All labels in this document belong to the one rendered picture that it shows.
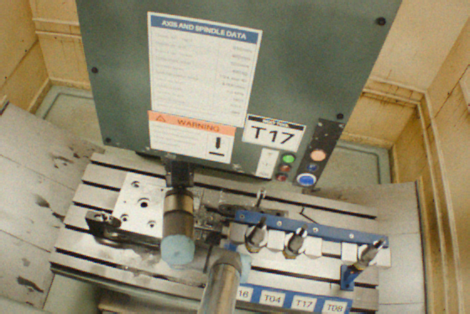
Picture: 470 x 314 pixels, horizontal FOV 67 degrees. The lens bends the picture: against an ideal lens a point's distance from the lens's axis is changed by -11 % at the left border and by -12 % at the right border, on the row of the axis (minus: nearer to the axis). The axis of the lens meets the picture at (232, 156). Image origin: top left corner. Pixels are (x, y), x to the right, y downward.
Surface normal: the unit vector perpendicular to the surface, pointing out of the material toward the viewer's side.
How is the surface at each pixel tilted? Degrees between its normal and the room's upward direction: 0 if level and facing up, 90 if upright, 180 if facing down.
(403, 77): 90
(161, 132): 90
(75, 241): 0
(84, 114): 0
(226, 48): 90
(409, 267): 24
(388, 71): 90
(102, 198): 0
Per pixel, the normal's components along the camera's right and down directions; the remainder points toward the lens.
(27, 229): 0.50, -0.46
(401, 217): -0.30, -0.62
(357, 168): 0.11, -0.59
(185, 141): -0.16, 0.78
